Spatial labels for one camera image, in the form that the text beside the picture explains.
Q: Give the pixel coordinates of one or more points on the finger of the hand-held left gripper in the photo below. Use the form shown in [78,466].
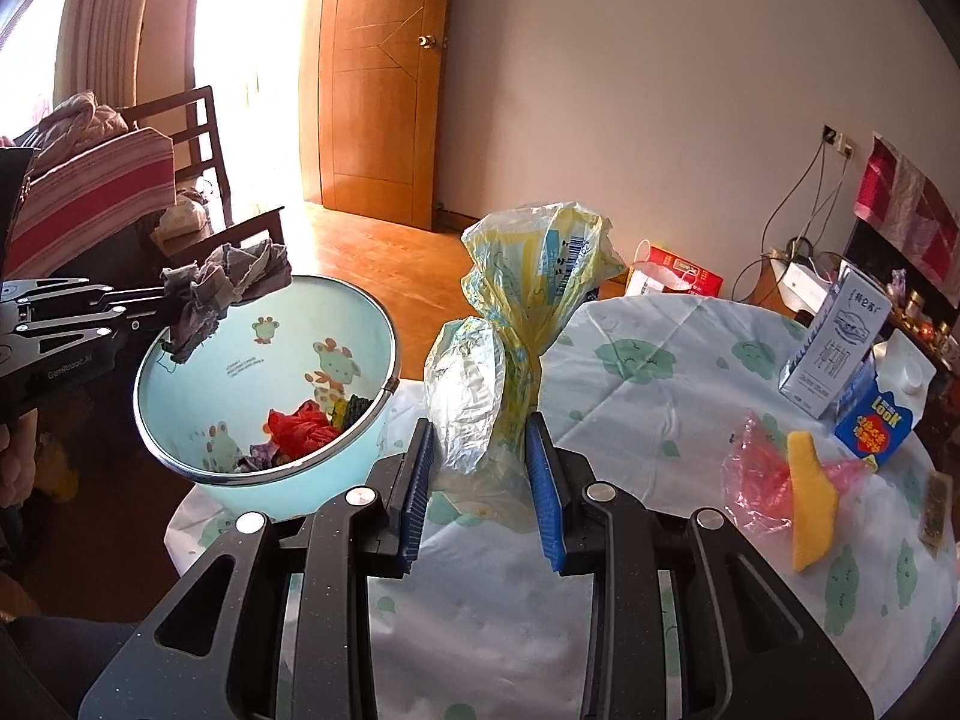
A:
[82,330]
[75,296]

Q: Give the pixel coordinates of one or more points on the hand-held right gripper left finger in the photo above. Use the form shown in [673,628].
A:
[416,495]

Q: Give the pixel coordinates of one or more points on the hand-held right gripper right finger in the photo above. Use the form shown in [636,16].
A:
[541,495]

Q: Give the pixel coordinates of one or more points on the black knit cloth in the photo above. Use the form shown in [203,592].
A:
[352,409]

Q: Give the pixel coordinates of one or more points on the red plastic bag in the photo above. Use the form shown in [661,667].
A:
[304,431]

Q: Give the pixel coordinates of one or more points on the light blue printed basin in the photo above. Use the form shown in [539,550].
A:
[210,390]

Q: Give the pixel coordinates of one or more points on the grey cloth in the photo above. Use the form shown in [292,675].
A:
[225,277]

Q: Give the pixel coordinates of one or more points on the yellow white plastic bag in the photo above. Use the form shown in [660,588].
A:
[517,277]

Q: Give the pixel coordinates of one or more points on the person's left hand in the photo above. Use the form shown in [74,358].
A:
[15,465]

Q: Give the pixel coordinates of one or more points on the red striped cushion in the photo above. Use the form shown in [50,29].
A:
[97,195]

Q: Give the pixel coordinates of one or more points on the beige soft pack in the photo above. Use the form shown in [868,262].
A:
[180,216]

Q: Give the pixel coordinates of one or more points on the pile of pinkish clothes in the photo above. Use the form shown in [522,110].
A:
[79,116]

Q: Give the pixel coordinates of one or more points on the white green-print tablecloth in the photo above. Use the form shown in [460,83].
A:
[675,360]

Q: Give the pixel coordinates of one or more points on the dark wooden chair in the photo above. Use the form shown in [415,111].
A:
[202,135]

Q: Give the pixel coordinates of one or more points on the pink plastic bag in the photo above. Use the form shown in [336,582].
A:
[754,472]

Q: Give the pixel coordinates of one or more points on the white carrier bag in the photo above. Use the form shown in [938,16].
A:
[649,277]

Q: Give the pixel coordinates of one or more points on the yellow sponge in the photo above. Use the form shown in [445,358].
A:
[810,502]

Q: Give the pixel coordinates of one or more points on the red cardboard box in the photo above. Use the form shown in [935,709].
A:
[697,274]

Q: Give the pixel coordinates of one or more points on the beige curtain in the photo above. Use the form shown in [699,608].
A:
[112,22]

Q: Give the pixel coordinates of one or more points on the tall white blue carton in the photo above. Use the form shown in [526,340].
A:
[832,345]

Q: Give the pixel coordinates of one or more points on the white flat box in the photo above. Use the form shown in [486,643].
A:
[806,279]

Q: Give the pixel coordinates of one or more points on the blue gable-top carton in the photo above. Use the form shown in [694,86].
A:
[877,420]

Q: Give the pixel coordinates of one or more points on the wooden door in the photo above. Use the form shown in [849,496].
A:
[382,90]

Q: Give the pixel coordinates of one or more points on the small gold dark packet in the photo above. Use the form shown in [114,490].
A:
[936,510]

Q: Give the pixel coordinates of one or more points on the cluttered dark shelf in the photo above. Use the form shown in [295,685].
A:
[870,247]

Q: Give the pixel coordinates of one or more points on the red patterned cover cloth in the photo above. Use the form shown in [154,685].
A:
[907,202]

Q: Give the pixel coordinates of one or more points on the wall socket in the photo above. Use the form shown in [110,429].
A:
[838,141]

